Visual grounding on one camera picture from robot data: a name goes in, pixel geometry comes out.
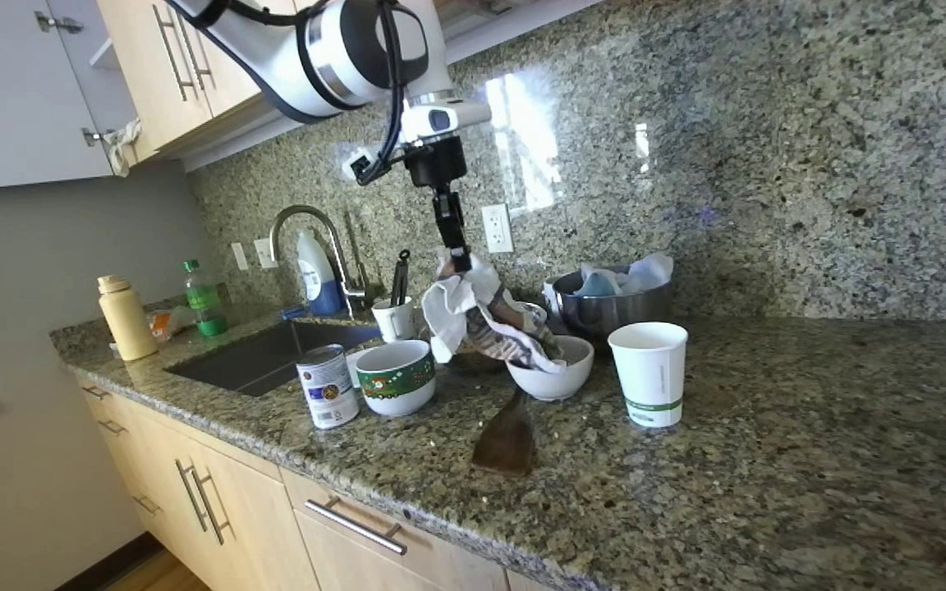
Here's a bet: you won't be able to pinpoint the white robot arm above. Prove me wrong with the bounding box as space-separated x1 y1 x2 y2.
169 0 489 274

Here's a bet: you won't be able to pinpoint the dark steel pot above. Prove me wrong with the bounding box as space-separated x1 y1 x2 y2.
542 274 671 342

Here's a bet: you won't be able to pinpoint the crumpled plastic in pot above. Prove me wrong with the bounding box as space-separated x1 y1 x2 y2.
565 254 675 299

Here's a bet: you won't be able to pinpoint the white paper cup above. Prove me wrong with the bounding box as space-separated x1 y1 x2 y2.
608 321 691 431

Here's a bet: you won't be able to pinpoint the white labelled tin can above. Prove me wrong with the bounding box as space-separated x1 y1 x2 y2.
297 345 359 431

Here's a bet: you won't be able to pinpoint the stainless steel sink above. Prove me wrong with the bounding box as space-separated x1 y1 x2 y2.
170 321 377 396

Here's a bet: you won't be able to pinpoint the blue white soap bottle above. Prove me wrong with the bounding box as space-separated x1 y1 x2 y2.
297 225 345 316

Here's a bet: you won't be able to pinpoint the wooden lower cabinets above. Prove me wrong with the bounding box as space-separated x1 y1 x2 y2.
80 376 552 591

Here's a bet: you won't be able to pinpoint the green plastic bottle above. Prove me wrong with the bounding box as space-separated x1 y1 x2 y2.
183 260 226 339

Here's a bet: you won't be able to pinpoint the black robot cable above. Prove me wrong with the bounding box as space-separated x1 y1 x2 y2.
345 0 408 191

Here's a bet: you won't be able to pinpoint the white green patterned bowl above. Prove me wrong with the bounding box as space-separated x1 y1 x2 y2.
353 339 436 417

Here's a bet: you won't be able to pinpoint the white bowl under towel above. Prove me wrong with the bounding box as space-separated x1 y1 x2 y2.
507 336 595 402

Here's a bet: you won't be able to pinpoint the chrome kitchen faucet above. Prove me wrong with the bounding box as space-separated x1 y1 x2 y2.
268 205 364 320

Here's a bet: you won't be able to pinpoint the white wall outlet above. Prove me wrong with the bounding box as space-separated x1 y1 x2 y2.
482 205 514 254

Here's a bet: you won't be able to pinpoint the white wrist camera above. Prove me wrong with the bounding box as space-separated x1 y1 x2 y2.
401 98 489 142

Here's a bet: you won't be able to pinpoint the wooden cabinets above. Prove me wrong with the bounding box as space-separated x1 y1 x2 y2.
0 0 255 187
80 376 552 591

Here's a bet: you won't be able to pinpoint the wooden upper cabinets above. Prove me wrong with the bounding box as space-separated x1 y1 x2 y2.
0 0 255 187

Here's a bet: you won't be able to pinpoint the dark wooden spatula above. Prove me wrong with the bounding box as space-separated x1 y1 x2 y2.
473 393 534 477

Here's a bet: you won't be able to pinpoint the patterned kitchen towel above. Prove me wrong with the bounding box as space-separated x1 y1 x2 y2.
420 256 554 372

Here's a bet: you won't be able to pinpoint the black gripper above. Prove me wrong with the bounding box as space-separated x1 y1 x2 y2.
405 139 473 274

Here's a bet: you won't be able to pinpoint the cream yellow bottle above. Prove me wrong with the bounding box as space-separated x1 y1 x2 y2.
100 277 158 360

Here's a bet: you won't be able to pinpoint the white mug with utensil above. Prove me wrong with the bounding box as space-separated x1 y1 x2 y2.
370 306 414 342

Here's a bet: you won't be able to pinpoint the black utensil in mug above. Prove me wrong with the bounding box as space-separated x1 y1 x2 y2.
391 248 411 306

